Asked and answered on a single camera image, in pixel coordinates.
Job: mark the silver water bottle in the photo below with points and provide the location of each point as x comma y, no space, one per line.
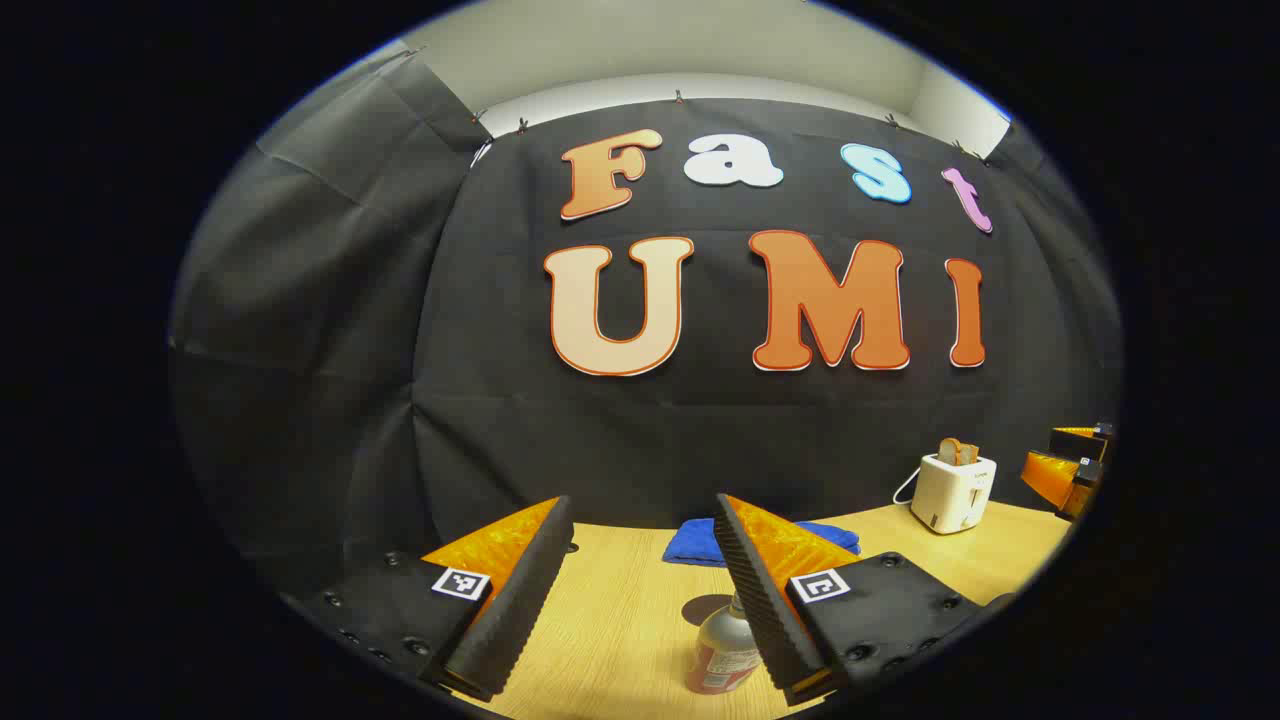
722,650

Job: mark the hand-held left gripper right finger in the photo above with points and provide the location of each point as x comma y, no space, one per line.
760,600

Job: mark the white toaster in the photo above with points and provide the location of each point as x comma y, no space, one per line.
950,495

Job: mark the blue folded towel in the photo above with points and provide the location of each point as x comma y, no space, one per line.
690,540

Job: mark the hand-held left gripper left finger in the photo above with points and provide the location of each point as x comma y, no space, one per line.
520,590

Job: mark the dark round coaster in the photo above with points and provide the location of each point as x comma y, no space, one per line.
703,610

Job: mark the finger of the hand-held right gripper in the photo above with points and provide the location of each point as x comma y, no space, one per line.
1075,448
1050,478

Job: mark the black backdrop cloth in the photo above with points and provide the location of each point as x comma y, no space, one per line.
400,350

